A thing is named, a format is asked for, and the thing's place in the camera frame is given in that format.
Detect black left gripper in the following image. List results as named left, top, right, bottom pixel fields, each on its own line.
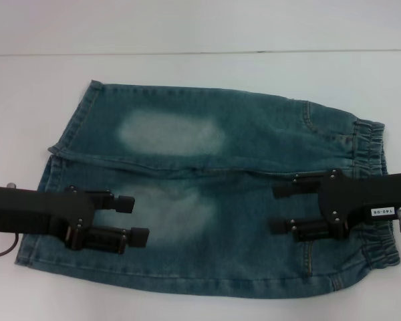
left=0, top=185, right=150, bottom=255

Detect blue denim shorts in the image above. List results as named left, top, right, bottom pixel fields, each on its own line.
left=13, top=79, right=401, bottom=298

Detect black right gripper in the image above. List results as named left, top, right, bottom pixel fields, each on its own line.
left=269, top=169, right=401, bottom=243

